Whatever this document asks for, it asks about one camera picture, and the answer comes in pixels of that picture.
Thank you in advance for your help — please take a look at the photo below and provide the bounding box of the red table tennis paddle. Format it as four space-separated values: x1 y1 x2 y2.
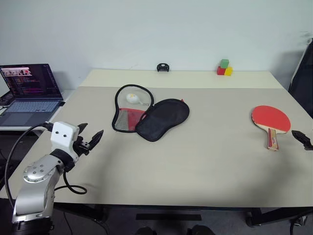
251 105 292 150

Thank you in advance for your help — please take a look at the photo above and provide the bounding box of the black and red paddle case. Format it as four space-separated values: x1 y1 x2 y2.
112 84 191 142

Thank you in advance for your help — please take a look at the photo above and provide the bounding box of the black device beside laptop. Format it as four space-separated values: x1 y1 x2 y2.
0 92 12 106

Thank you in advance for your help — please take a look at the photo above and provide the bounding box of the black office chair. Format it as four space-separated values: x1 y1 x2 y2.
288 38 313 120

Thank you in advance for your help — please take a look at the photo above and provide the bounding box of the white side table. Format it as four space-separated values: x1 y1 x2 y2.
0 89 75 138

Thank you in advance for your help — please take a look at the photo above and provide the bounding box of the black caster wheel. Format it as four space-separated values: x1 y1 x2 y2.
291 215 309 230

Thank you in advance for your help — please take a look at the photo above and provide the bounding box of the open grey laptop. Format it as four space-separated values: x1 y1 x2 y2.
0 64 65 127

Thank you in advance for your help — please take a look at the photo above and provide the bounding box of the white chick zipper charm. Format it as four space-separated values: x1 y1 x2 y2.
125 93 145 106

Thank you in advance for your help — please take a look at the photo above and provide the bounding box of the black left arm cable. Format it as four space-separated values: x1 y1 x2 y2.
4 122 88 213

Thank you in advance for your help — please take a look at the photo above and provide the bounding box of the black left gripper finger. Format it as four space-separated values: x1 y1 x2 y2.
88 129 105 150
77 122 89 135

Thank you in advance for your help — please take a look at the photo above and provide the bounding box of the black table frame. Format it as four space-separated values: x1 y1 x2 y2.
53 203 313 227

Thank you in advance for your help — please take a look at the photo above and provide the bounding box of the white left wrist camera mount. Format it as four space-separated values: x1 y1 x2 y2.
50 121 80 162

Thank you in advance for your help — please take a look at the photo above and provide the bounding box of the black flat strip under table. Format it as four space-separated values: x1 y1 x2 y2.
135 213 202 221

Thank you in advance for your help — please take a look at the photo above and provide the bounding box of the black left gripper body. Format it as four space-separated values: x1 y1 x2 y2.
72 136 93 156

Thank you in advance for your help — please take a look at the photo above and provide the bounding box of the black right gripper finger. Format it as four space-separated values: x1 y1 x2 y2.
291 130 313 151

